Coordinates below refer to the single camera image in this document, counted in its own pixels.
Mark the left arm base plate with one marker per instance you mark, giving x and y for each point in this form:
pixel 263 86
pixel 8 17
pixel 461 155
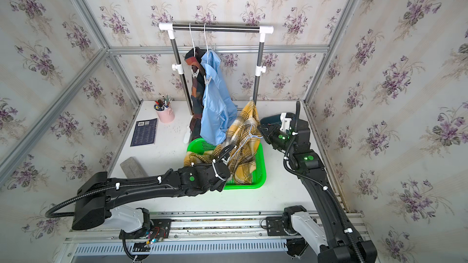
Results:
pixel 157 230

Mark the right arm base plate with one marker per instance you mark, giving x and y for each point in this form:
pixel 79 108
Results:
pixel 275 226

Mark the yellow plaid shirt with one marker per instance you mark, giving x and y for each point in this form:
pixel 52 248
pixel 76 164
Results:
pixel 244 138

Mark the dark blue booklet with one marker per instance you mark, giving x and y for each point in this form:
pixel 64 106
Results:
pixel 144 133

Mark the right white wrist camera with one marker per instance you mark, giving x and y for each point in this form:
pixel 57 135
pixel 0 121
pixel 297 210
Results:
pixel 286 119

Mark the pink pen cup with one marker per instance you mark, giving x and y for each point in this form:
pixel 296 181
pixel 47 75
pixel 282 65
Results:
pixel 164 111

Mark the dark plaid shirt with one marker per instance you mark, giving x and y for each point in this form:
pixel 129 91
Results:
pixel 197 92

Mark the metal clothes rack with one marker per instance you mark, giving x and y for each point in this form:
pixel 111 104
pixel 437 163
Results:
pixel 263 31

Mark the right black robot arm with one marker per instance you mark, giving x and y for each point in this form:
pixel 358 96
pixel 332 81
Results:
pixel 335 239

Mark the white hanger of dark shirt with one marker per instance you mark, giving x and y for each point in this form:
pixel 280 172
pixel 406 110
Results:
pixel 192 40

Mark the light blue wire hanger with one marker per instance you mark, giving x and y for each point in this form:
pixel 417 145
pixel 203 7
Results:
pixel 250 135

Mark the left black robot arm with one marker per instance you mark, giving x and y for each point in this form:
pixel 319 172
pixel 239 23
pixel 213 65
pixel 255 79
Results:
pixel 104 200

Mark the green plastic basket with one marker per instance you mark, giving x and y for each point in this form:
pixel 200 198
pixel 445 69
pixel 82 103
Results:
pixel 200 146

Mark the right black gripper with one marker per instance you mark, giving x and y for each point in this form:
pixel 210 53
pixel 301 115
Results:
pixel 271 135

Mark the white clothespin on dark shirt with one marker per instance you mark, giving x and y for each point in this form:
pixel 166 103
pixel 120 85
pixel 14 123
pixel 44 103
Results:
pixel 195 71

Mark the light blue shirt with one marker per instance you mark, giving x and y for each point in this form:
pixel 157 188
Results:
pixel 219 110

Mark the dark teal plastic bin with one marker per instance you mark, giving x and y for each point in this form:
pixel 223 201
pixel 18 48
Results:
pixel 277 118

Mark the white hanger of blue shirt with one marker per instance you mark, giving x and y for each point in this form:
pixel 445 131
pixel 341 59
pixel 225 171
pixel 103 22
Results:
pixel 205 37

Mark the grey sponge block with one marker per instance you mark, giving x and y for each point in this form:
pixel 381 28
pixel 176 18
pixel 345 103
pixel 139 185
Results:
pixel 132 168

